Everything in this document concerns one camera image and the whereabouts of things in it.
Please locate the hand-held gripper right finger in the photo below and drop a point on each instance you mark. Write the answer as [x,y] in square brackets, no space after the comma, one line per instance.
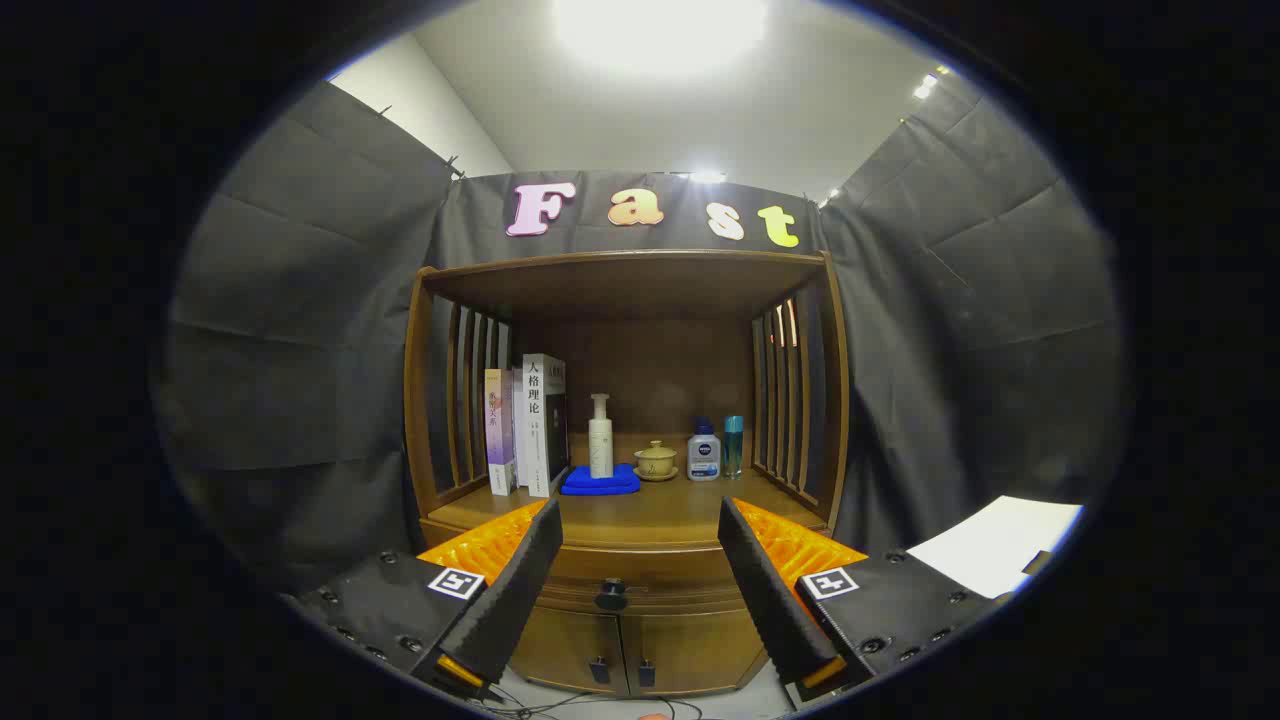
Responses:
[765,590]

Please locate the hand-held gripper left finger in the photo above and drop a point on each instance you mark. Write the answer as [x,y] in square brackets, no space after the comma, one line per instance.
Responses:
[520,590]

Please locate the black drawer knob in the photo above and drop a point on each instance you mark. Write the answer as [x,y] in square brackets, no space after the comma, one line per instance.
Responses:
[612,596]

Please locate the wooden drawer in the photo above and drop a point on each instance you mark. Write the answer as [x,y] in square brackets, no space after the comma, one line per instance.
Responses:
[660,572]

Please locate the wooden cabinet door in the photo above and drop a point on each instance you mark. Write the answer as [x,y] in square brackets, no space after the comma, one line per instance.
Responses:
[695,640]
[565,640]

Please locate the wooden countertop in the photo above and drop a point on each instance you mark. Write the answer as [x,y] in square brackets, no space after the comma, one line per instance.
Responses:
[660,510]

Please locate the wooden cabinet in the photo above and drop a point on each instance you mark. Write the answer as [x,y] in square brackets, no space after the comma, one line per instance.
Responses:
[640,285]

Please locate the blue folded cloth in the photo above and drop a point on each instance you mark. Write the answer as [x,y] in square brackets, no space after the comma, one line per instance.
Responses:
[600,484]

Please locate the white bottle blue pump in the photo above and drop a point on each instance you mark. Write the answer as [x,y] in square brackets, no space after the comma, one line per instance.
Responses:
[704,460]

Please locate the teal bottle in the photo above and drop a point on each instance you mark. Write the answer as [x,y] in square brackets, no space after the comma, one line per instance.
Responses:
[733,445]

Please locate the thick white book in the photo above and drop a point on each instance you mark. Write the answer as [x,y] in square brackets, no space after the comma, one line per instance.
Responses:
[540,430]

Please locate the purple book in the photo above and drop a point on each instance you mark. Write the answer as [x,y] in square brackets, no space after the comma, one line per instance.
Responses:
[498,430]

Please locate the yellow lidded teacup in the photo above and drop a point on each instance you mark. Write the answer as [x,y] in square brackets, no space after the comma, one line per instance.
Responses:
[656,462]

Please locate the white grey appliance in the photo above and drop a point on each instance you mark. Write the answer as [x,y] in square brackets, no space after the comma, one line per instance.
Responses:
[990,545]

